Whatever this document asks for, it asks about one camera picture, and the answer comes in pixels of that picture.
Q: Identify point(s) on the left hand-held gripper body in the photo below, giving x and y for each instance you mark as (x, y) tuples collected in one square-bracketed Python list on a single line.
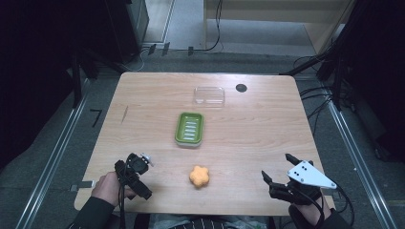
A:
[(137, 164)]

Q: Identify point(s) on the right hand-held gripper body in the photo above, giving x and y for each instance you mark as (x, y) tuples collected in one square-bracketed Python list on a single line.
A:
[(307, 175)]

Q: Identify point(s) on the person's right hand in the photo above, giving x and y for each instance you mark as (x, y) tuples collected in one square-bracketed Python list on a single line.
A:
[(310, 212)]

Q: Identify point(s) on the person's left hand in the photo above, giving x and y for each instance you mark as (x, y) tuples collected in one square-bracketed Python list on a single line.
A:
[(106, 189)]

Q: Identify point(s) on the green soap dish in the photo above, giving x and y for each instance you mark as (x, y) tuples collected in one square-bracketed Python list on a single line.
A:
[(188, 129)]

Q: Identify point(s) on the orange flower-shaped soap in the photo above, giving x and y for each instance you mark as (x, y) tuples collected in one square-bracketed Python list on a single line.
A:
[(199, 176)]

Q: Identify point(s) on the person's striped clothing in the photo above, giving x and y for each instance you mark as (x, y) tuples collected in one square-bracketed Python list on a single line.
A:
[(203, 223)]

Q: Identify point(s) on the black round table grommet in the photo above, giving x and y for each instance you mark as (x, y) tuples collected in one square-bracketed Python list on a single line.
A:
[(241, 87)]

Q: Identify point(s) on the clear plastic lid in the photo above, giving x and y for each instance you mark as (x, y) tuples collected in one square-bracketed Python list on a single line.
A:
[(209, 96)]

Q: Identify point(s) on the black metal stand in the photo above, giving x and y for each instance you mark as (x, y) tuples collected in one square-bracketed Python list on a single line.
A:
[(76, 81)]

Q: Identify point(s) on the black tripod stand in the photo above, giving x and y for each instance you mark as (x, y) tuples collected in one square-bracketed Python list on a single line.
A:
[(334, 63)]

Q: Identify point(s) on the dark cabinet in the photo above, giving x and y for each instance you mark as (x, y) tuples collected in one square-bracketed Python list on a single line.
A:
[(127, 28)]

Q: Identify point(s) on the light wooden shelf unit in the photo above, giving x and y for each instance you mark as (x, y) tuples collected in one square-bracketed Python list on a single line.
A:
[(277, 12)]

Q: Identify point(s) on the metal floor rail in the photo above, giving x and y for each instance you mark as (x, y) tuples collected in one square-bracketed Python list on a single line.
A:
[(54, 159), (359, 159)]

